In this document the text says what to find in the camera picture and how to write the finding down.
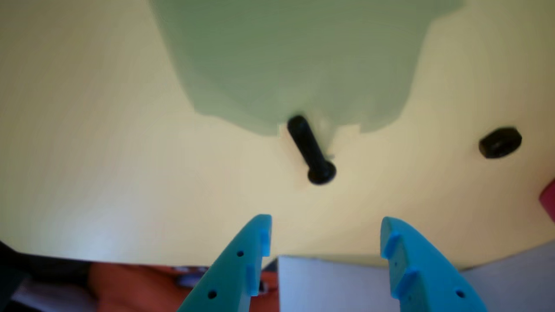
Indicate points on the yellow paper mat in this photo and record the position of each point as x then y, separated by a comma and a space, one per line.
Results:
108, 151

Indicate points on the pink round box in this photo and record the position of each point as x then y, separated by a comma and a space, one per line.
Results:
550, 201

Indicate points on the metal hex nut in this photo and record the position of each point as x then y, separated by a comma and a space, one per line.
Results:
488, 146

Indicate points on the black bolt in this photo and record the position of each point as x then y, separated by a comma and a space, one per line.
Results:
310, 149

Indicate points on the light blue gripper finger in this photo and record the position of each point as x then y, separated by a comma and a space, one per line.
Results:
425, 277
234, 268

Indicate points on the black object beside mat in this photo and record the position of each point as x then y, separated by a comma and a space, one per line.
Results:
26, 264

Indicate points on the brown wooden furniture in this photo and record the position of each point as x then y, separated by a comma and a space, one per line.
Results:
138, 288

